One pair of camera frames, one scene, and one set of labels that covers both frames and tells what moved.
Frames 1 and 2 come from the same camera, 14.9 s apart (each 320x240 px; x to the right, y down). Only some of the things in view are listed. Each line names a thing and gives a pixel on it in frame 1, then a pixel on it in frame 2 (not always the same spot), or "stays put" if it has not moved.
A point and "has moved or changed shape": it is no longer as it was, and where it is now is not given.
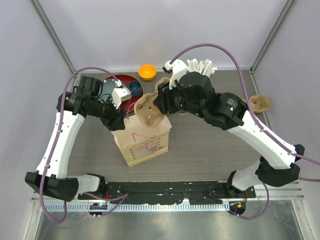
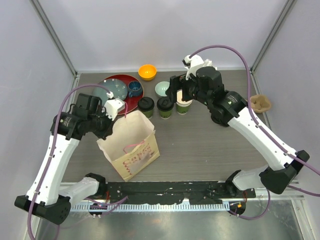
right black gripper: x=164 y=100 → x=174 y=83
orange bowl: x=147 y=72 stays put
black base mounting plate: x=196 y=192 stays put
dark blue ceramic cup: x=135 y=88 stays put
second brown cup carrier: x=260 y=104 stays put
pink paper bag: x=137 y=143 has moved or changed shape
